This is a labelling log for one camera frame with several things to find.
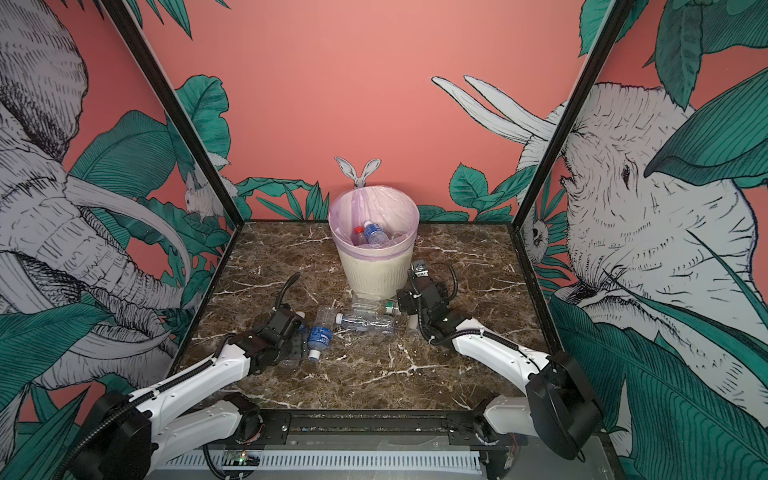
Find black frame post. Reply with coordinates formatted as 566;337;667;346
98;0;244;228
512;0;634;229

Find blue label bottle white cap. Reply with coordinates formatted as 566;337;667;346
307;307;337;361

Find white ribbed waste bin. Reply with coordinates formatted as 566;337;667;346
337;246;414;298

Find right black frame post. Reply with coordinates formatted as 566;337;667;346
512;0;634;229

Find white slotted vent strip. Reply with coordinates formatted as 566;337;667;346
160;450;483;474

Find black front rail frame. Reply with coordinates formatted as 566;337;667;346
149;407;625;480

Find left black frame post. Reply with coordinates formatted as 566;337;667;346
98;0;244;228

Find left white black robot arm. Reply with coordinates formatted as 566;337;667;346
53;304;304;479

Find clear bottle green band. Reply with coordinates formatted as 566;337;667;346
351;297;401;316

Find pink plastic bin liner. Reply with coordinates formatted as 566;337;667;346
328;185;420;261

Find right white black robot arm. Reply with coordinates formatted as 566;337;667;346
397;275;603;460

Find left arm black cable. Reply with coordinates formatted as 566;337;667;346
272;272;302;310

